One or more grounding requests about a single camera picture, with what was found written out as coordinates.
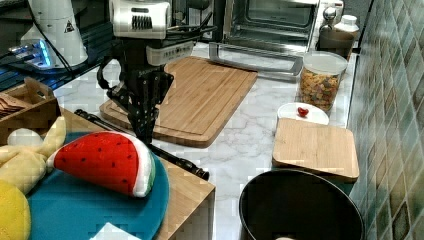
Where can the white napkin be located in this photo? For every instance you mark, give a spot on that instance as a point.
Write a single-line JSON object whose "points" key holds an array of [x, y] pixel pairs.
{"points": [[112, 232]]}

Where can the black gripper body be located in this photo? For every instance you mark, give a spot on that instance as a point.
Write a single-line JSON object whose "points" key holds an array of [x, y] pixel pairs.
{"points": [[146, 83]]}

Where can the clear pasta jar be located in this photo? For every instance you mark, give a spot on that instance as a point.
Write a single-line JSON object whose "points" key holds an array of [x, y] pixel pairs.
{"points": [[320, 78]]}

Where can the silver toaster oven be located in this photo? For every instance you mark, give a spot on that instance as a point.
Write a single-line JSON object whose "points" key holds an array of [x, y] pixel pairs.
{"points": [[268, 36]]}

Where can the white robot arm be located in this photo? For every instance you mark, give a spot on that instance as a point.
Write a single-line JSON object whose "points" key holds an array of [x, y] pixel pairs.
{"points": [[138, 26]]}

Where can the watermelon plush toy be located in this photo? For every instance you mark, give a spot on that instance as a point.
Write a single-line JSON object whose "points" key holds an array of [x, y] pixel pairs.
{"points": [[113, 160]]}

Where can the small bamboo board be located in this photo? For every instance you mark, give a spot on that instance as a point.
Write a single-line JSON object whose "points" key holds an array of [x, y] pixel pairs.
{"points": [[317, 148]]}

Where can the wooden organizer box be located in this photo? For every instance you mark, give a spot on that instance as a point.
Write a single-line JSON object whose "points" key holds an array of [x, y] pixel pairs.
{"points": [[31, 105]]}

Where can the yellow plush toy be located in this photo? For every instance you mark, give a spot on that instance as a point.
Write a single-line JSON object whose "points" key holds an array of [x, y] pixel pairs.
{"points": [[22, 167]]}

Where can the brown jar white lid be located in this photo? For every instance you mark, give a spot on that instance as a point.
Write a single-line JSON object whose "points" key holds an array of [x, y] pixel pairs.
{"points": [[340, 38]]}

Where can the white round lid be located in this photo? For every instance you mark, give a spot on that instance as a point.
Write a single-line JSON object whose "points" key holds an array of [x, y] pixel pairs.
{"points": [[315, 114]]}

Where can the bamboo cutting board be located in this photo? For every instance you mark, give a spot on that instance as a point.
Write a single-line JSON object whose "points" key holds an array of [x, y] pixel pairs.
{"points": [[199, 102]]}

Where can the teal round plate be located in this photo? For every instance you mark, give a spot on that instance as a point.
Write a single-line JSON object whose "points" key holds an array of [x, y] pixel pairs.
{"points": [[64, 207]]}

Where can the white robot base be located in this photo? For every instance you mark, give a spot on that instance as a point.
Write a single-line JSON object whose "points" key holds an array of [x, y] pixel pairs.
{"points": [[54, 40]]}

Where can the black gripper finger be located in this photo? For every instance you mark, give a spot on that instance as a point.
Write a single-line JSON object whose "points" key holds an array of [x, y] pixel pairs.
{"points": [[122, 98], [151, 113]]}

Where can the black round pot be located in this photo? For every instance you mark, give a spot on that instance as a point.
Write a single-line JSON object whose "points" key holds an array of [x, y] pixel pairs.
{"points": [[297, 205]]}

